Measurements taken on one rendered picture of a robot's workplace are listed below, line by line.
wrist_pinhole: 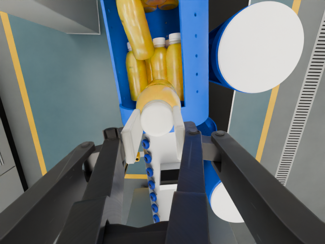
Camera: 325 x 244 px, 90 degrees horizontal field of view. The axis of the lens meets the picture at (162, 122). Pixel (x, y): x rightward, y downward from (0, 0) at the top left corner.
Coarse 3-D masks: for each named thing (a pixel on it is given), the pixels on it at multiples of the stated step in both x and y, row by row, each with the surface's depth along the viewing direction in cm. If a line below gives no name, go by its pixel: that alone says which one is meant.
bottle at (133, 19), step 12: (120, 0) 39; (132, 0) 39; (120, 12) 40; (132, 12) 40; (144, 12) 42; (132, 24) 42; (144, 24) 43; (132, 36) 44; (144, 36) 45; (132, 48) 48; (144, 48) 47
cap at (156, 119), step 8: (152, 104) 18; (160, 104) 18; (144, 112) 18; (152, 112) 18; (160, 112) 18; (168, 112) 18; (144, 120) 18; (152, 120) 18; (160, 120) 18; (168, 120) 18; (144, 128) 19; (152, 128) 19; (160, 128) 19; (168, 128) 19; (160, 136) 19
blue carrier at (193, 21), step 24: (192, 0) 35; (120, 24) 52; (168, 24) 58; (192, 24) 36; (120, 48) 53; (192, 48) 38; (120, 72) 53; (192, 72) 39; (120, 96) 51; (192, 96) 41; (192, 120) 43
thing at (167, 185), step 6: (162, 168) 76; (168, 168) 76; (174, 168) 76; (162, 174) 70; (168, 174) 69; (174, 174) 69; (162, 180) 66; (168, 180) 66; (174, 180) 66; (162, 186) 66; (168, 186) 66; (174, 186) 66
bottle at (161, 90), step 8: (160, 80) 30; (152, 88) 22; (160, 88) 22; (168, 88) 23; (144, 96) 21; (152, 96) 21; (160, 96) 21; (168, 96) 21; (176, 96) 23; (136, 104) 23; (144, 104) 21; (168, 104) 20; (176, 104) 21
